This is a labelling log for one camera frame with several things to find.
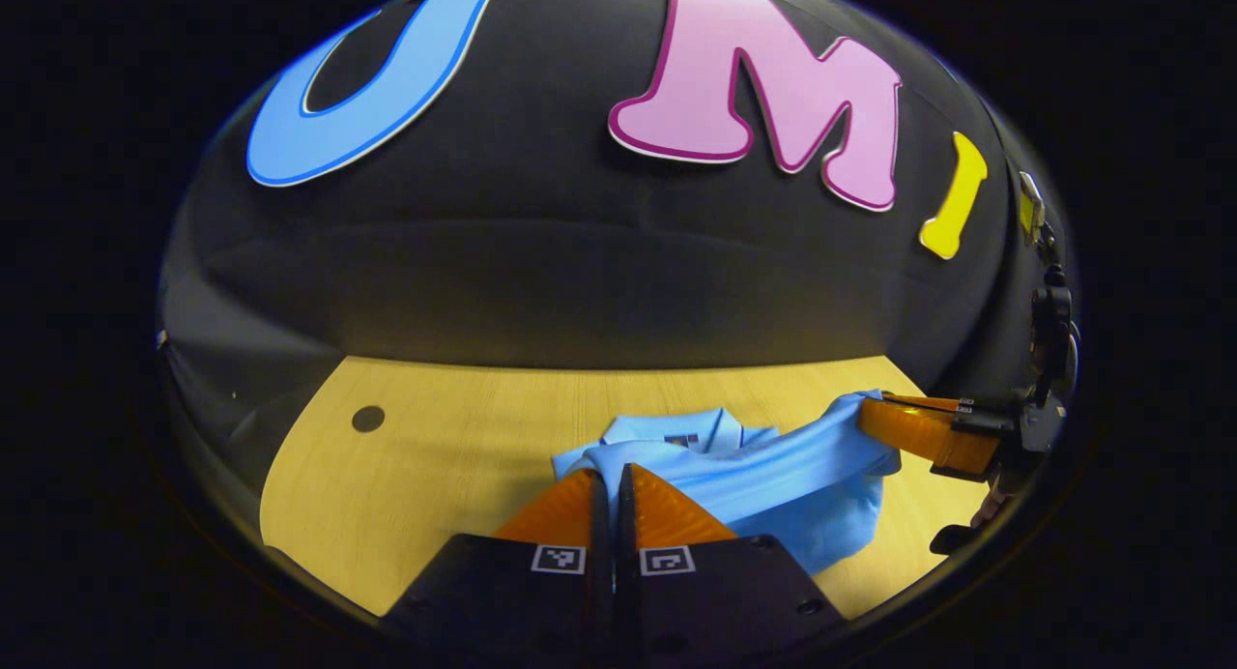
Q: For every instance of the black backdrop cloth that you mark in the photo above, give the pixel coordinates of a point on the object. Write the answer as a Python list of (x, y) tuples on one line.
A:
[(580, 282)]

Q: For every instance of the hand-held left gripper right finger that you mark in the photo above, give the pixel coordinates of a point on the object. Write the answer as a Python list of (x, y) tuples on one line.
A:
[(676, 592)]

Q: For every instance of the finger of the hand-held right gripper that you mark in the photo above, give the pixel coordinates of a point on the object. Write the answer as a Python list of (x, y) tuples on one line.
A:
[(966, 413), (928, 437)]

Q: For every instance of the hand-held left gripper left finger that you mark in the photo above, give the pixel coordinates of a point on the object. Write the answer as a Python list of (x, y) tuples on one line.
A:
[(541, 582)]

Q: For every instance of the light blue T-shirt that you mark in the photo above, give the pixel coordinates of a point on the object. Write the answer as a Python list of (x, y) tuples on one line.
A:
[(773, 495)]

